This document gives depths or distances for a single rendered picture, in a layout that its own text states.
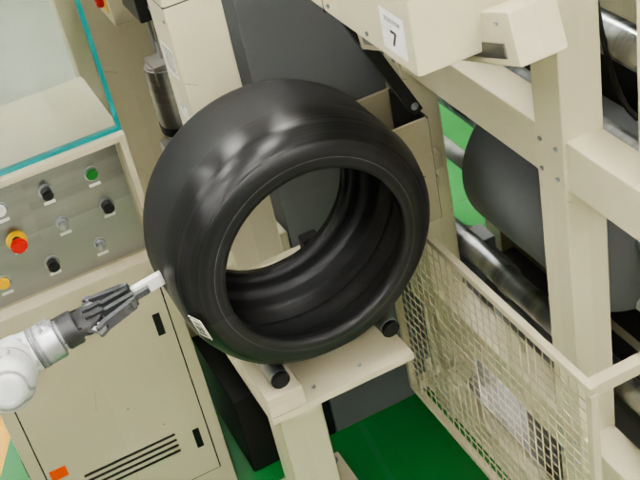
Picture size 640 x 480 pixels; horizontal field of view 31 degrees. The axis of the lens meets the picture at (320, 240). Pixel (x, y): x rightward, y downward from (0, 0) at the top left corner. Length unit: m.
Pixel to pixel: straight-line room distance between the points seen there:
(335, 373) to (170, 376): 0.72
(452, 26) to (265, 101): 0.51
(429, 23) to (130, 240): 1.32
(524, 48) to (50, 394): 1.73
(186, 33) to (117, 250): 0.77
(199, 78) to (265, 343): 0.60
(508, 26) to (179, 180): 0.75
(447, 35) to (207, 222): 0.60
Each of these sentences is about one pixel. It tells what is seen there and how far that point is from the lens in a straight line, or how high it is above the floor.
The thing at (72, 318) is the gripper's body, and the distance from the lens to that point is 2.37.
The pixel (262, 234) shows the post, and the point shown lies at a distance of 2.76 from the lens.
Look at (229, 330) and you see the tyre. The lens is 2.37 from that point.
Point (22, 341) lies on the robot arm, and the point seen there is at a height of 1.21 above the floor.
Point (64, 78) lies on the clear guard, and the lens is 2.77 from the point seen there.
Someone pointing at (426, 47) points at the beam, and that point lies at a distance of 1.98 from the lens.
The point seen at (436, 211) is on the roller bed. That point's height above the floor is 0.92.
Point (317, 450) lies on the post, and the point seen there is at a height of 0.26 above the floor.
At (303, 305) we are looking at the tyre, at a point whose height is 0.91.
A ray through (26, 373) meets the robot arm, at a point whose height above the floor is 1.27.
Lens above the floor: 2.59
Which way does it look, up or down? 35 degrees down
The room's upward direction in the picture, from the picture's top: 13 degrees counter-clockwise
